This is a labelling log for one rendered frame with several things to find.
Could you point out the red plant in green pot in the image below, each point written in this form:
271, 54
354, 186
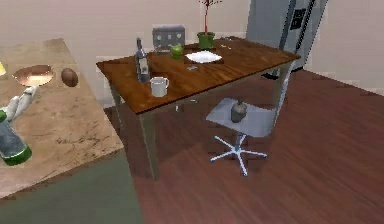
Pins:
206, 38

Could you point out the dark glass wine bottle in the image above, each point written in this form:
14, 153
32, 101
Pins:
142, 65

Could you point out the green apple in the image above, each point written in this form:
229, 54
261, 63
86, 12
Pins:
177, 51

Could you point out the grey steel fridge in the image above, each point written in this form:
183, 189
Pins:
273, 23

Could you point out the grey swivel office chair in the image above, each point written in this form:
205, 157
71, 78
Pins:
256, 116

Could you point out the silver fork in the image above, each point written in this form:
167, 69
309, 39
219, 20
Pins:
226, 46

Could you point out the beige stone kitchen counter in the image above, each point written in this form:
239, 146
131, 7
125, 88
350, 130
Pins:
50, 116

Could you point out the grey round figure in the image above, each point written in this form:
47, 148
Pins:
238, 111

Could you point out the brown wooden dining table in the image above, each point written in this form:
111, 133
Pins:
186, 78

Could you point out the white mug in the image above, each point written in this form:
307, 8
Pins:
159, 86

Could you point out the copper bowl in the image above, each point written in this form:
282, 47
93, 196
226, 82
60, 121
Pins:
33, 75

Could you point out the white plate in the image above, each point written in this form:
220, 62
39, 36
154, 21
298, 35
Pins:
203, 56

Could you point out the brown potato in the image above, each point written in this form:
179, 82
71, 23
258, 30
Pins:
69, 77

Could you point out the green glass bottle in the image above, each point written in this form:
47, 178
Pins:
11, 143

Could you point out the yellow object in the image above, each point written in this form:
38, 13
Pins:
2, 69

